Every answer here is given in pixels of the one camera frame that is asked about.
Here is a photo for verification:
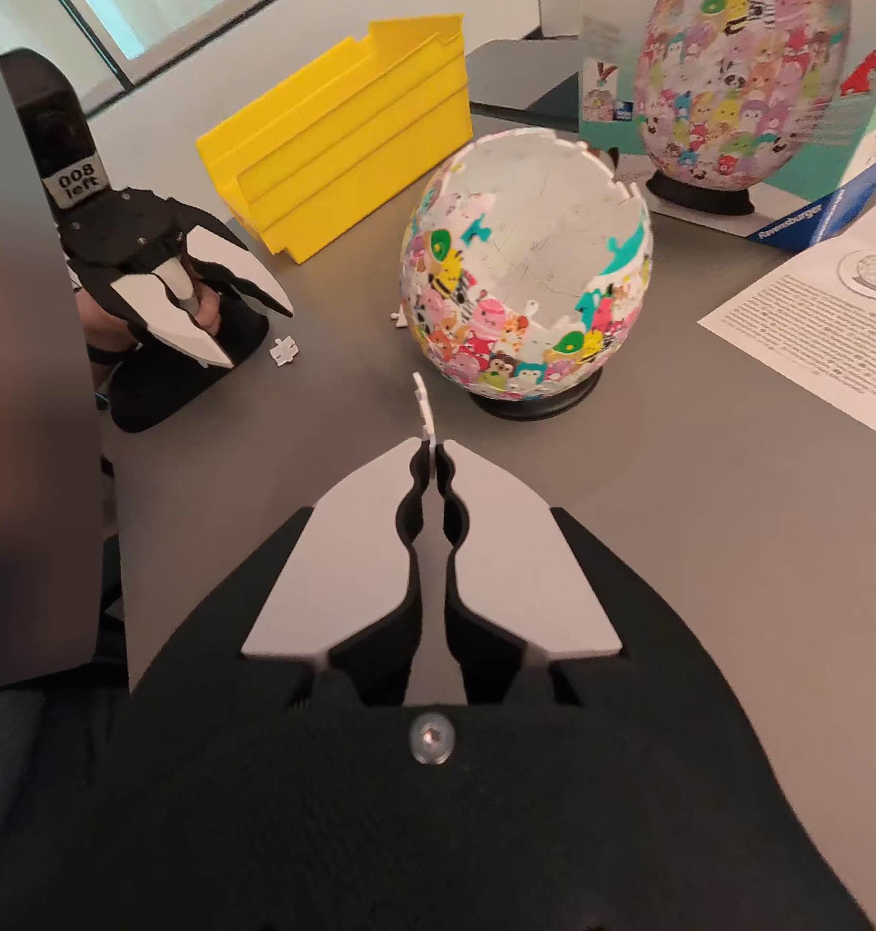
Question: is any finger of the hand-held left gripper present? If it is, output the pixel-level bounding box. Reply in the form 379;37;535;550
182;224;295;319
109;271;235;369

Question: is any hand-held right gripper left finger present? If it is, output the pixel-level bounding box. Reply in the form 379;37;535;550
242;436;430;706

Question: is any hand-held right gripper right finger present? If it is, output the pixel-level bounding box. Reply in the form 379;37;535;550
435;438;623;706

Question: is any colourful partly built puzzle ball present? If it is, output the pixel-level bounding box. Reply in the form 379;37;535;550
400;127;654;405

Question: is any black round ball stand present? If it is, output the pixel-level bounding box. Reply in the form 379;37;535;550
469;367;603;422

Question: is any puzzle box with ball picture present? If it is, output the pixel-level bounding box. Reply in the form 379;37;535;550
578;0;876;253

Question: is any person's left hand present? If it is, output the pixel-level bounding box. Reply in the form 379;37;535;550
78;291;222;390

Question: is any yellow plastic bin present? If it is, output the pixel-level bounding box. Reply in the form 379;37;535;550
195;15;474;264

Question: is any window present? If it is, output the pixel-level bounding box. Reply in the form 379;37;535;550
60;0;280;84

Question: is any white instruction leaflet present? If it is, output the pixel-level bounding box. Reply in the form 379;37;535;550
698;191;876;449

